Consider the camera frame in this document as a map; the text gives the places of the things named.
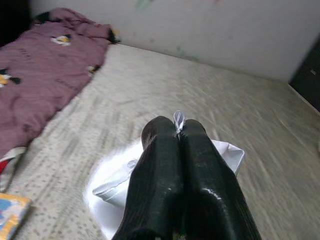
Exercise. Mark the white quilted mattress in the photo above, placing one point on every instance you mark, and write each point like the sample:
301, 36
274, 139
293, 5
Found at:
175, 87

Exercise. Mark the yellow blue picture book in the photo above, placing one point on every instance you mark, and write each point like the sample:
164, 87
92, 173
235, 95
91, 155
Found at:
12, 215

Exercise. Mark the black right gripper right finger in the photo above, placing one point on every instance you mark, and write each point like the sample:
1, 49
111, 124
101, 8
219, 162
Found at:
207, 187

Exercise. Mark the purple printed blanket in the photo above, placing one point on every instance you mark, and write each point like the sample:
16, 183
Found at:
50, 75

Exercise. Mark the black tufted headboard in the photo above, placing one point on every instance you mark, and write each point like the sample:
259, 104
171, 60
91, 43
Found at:
307, 75

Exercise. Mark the small black yellow item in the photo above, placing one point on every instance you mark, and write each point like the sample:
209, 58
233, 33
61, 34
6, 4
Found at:
115, 36

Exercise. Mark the white printed pillow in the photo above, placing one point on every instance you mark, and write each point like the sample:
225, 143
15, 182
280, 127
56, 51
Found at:
110, 187

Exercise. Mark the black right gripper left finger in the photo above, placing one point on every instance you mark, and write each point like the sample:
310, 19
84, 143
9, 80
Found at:
157, 175

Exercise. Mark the small red white item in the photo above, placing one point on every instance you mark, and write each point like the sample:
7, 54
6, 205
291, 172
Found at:
7, 165

